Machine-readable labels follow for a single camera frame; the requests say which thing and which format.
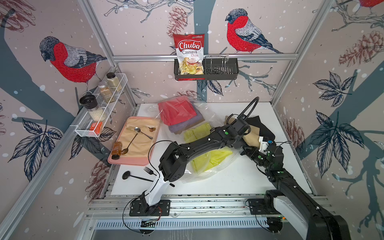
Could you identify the clear acrylic spice shelf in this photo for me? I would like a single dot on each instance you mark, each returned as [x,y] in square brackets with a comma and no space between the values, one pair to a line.
[82,128]

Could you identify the amber sauce bottle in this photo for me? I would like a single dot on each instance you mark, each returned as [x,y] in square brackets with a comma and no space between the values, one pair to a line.
[116,151]

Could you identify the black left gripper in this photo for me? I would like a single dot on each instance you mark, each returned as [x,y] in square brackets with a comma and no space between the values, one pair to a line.
[240,138]

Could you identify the yellow spice jar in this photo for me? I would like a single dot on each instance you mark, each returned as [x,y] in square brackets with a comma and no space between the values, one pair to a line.
[113,81]

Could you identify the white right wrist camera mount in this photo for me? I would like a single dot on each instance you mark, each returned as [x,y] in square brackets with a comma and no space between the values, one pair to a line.
[264,144]

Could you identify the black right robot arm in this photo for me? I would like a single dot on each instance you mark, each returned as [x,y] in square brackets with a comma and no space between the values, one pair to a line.
[319,223]

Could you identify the red folded garment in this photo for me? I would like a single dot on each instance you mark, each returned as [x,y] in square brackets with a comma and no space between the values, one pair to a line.
[176,110]

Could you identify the purple grey folded garment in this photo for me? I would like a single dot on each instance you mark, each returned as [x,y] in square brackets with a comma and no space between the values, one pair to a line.
[179,128]

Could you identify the beige knitted garment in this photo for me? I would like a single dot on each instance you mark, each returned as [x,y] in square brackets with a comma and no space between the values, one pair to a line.
[252,138]

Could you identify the black ladle spoon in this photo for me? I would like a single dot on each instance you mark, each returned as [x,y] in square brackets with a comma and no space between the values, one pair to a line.
[128,174]

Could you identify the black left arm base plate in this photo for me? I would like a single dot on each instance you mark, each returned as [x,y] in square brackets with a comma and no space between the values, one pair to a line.
[139,208]

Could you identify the brown spice jar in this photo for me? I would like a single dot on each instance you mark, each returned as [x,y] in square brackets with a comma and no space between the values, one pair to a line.
[106,93]

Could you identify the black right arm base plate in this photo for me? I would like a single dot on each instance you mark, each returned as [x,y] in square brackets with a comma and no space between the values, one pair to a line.
[260,207]

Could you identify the small red packet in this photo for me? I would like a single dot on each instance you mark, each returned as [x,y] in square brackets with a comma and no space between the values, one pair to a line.
[96,127]

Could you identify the clear plastic vacuum bag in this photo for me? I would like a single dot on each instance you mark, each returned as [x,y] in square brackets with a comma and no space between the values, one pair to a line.
[190,175]

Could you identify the pink tray with beige mat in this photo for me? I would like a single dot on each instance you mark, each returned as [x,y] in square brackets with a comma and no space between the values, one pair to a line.
[138,161]

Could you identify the black lid spice jar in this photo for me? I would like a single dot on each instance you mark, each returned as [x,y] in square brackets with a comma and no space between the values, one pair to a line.
[95,111]

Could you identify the black trousers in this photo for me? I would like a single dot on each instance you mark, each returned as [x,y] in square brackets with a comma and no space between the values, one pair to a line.
[264,131]

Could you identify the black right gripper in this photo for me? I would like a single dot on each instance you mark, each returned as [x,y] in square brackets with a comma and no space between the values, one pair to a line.
[253,152]

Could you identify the black wire wall basket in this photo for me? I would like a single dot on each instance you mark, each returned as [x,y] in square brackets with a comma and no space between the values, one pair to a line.
[213,69]

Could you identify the red Chuba cassava chips bag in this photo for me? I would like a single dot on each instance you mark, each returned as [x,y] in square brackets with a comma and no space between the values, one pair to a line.
[190,53]

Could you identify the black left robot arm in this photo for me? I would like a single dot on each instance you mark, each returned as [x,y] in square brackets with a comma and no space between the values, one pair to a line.
[175,158]

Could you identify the black plastic fork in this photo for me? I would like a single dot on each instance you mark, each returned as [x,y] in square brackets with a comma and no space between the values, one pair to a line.
[151,172]

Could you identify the neon yellow garment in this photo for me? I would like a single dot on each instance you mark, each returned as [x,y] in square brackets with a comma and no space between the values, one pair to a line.
[208,160]

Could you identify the metal spoon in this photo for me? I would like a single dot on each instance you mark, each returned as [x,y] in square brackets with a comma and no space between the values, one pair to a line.
[137,140]

